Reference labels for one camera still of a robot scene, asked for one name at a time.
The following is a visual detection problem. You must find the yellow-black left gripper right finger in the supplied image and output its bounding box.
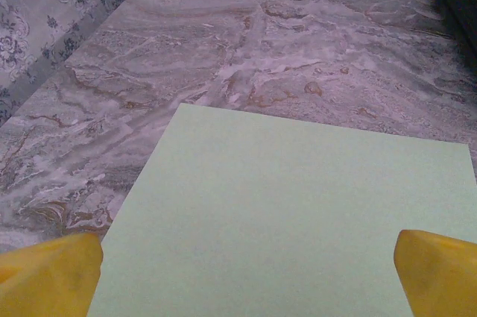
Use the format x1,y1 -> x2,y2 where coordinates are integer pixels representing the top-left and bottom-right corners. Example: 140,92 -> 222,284
394,229 -> 477,317

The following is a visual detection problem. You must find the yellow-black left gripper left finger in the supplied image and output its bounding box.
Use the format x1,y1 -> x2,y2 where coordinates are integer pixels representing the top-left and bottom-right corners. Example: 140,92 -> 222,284
0,233 -> 104,317

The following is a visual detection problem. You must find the light green paper sheet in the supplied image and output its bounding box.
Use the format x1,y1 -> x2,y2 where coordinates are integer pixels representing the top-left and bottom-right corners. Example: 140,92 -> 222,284
86,103 -> 477,317

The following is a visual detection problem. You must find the black hard case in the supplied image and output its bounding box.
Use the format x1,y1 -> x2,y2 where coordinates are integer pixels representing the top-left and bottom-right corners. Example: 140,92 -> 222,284
431,0 -> 477,69

